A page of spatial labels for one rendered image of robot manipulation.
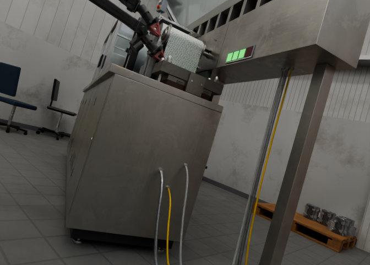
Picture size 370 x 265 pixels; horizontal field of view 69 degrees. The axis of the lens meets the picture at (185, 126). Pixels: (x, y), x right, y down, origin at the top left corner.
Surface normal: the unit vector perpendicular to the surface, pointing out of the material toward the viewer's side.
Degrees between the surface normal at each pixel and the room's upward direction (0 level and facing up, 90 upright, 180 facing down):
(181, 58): 90
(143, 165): 90
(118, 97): 90
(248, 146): 90
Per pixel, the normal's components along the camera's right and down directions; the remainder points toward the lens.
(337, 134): -0.63, -0.23
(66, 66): 0.72, 0.18
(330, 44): 0.40, 0.07
